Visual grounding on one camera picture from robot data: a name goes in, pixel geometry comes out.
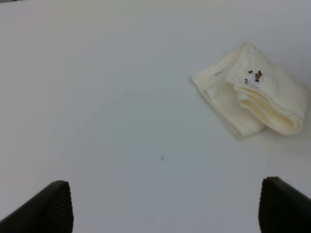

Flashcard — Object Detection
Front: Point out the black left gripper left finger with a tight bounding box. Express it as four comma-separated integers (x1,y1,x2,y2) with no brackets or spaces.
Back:
0,181,73,233

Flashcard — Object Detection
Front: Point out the white towel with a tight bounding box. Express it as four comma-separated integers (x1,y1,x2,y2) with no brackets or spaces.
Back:
191,43,309,139

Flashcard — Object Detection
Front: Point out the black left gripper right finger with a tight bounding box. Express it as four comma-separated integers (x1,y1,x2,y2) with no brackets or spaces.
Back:
258,177,311,233

